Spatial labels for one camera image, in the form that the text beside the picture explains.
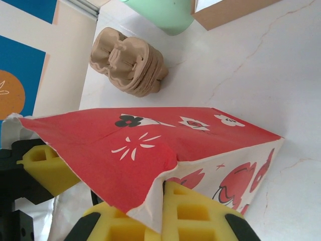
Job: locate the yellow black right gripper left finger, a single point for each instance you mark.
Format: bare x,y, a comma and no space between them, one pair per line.
115,223

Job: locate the white napkin stack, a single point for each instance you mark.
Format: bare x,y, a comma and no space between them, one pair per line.
225,12

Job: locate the stack of pulp cup carriers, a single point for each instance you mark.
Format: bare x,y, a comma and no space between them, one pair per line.
130,62

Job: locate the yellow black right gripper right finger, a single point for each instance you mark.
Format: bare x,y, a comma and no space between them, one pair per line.
200,216

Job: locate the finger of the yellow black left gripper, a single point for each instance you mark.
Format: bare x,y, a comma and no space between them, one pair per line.
50,173

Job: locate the mint green straw holder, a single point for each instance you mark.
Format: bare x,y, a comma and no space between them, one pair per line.
163,15

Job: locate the red and white paper bag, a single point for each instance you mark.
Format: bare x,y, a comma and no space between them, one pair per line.
125,150

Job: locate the aluminium frame post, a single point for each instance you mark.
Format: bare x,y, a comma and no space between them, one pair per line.
82,6

